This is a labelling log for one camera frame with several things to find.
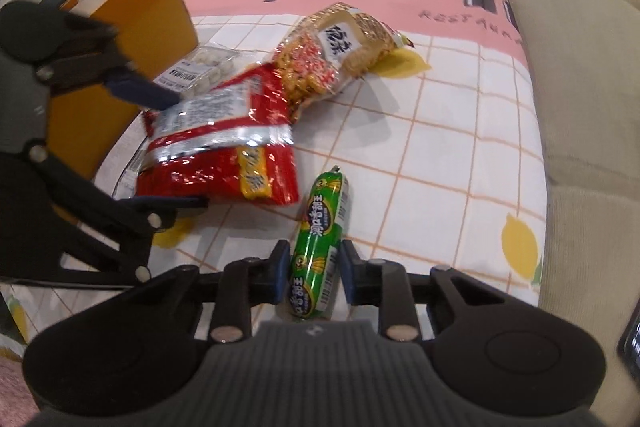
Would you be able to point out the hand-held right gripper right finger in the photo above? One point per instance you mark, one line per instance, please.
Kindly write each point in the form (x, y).
(350, 277)

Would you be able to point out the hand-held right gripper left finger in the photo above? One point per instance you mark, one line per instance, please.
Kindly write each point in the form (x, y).
(280, 274)

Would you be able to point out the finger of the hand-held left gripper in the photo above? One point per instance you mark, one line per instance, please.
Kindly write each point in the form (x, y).
(145, 93)
(150, 209)

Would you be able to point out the clear plastic packet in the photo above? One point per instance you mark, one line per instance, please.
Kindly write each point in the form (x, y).
(127, 177)

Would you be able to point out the green sausage stick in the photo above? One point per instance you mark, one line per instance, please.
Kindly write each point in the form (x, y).
(320, 237)

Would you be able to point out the orange cardboard box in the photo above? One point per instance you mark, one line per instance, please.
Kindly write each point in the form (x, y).
(150, 22)

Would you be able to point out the red silver snack bag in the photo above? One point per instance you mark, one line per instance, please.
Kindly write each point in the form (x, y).
(215, 127)

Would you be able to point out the clear white candy tray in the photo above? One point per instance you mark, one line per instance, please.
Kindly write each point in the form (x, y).
(210, 62)

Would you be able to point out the printed checked tablecloth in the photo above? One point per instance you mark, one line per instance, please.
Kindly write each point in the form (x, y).
(425, 132)

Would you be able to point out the yellow red snack bag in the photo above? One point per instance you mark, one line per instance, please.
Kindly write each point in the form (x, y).
(320, 57)

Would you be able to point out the black smartphone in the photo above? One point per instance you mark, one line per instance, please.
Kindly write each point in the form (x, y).
(631, 342)

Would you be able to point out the beige sofa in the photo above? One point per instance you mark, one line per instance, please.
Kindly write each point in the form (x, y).
(575, 82)

